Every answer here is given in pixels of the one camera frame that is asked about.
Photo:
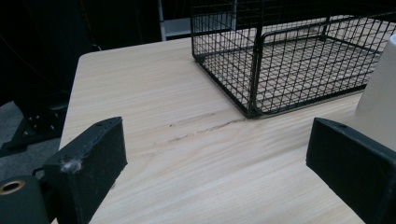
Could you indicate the white cup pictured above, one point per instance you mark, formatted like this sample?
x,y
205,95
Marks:
x,y
379,93

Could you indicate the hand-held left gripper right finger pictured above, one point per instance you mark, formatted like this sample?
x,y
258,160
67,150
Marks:
x,y
355,161

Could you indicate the black metal stand base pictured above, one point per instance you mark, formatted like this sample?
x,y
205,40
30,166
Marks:
x,y
34,124

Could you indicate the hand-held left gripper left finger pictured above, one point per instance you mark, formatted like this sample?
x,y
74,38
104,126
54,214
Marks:
x,y
88,168

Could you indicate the grey metal frame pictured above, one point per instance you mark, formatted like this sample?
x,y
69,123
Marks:
x,y
174,25

